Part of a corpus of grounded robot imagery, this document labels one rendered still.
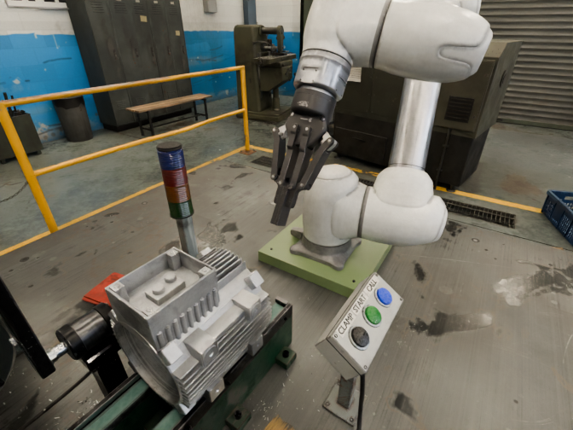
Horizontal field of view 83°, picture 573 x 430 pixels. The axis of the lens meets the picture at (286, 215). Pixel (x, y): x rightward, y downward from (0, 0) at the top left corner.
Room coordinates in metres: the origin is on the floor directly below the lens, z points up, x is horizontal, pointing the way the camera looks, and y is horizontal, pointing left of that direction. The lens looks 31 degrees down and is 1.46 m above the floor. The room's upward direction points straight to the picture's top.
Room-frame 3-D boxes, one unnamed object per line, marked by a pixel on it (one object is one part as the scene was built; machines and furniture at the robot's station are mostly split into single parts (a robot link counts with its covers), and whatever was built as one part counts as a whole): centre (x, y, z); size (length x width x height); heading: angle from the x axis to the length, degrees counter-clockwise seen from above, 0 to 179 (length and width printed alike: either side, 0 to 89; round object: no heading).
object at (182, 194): (0.74, 0.28, 1.10); 0.06 x 0.06 x 0.04
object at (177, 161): (0.74, 0.28, 1.19); 0.06 x 0.06 x 0.04
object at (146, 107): (5.23, 1.79, 0.22); 1.40 x 0.33 x 0.43; 145
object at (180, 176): (0.74, 0.28, 1.14); 0.06 x 0.06 x 0.04
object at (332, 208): (0.85, -0.14, 1.00); 0.18 x 0.16 x 0.22; 70
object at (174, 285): (0.36, 0.18, 1.11); 0.12 x 0.11 x 0.07; 145
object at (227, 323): (0.39, 0.16, 1.02); 0.20 x 0.19 x 0.19; 145
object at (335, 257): (0.86, -0.11, 0.87); 0.22 x 0.18 x 0.06; 58
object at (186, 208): (0.74, 0.28, 1.05); 0.06 x 0.06 x 0.04
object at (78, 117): (4.69, 3.06, 0.30); 0.39 x 0.39 x 0.60
